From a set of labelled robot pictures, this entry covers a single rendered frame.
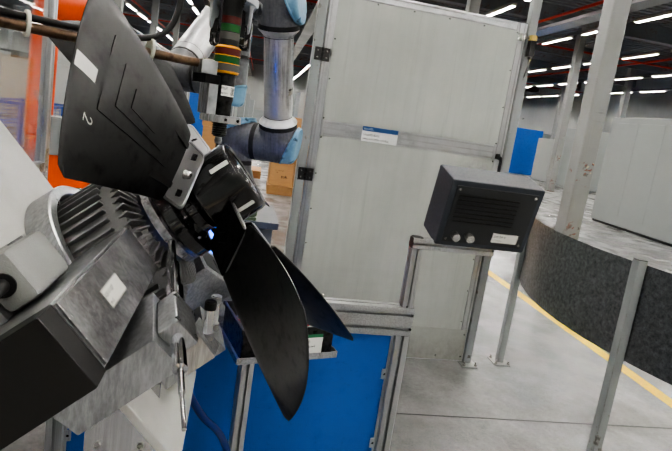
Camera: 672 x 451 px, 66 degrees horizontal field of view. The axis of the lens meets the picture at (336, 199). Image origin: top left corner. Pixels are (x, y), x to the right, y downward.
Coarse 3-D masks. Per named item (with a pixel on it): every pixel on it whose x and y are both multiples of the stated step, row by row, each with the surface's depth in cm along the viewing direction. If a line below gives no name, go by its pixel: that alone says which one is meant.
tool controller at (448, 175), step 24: (456, 168) 137; (456, 192) 130; (480, 192) 131; (504, 192) 132; (528, 192) 133; (432, 216) 139; (456, 216) 133; (480, 216) 134; (504, 216) 135; (528, 216) 136; (456, 240) 134; (480, 240) 137; (504, 240) 138
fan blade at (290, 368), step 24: (264, 240) 66; (240, 264) 72; (264, 264) 66; (240, 288) 72; (264, 288) 66; (288, 288) 58; (240, 312) 72; (264, 312) 66; (288, 312) 59; (264, 336) 67; (288, 336) 60; (264, 360) 67; (288, 360) 61; (288, 384) 63; (288, 408) 64
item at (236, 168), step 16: (224, 144) 79; (208, 160) 77; (224, 160) 76; (240, 160) 86; (208, 176) 76; (224, 176) 75; (240, 176) 76; (192, 192) 75; (208, 192) 75; (224, 192) 75; (240, 192) 76; (256, 192) 77; (160, 208) 74; (176, 208) 75; (192, 208) 77; (208, 208) 75; (224, 208) 76; (256, 208) 79; (176, 224) 74; (192, 224) 77; (208, 224) 79; (192, 240) 75; (208, 240) 82
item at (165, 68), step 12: (60, 48) 77; (72, 48) 78; (156, 48) 93; (156, 60) 90; (168, 72) 90; (168, 84) 87; (180, 84) 90; (180, 96) 87; (180, 108) 85; (192, 120) 85
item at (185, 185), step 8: (192, 144) 72; (192, 152) 73; (200, 152) 74; (184, 160) 71; (192, 160) 73; (200, 160) 75; (184, 168) 72; (192, 168) 74; (200, 168) 76; (176, 176) 70; (192, 176) 74; (176, 184) 71; (184, 184) 73; (192, 184) 75; (168, 192) 70; (184, 192) 73; (168, 200) 70; (176, 200) 72; (184, 200) 74
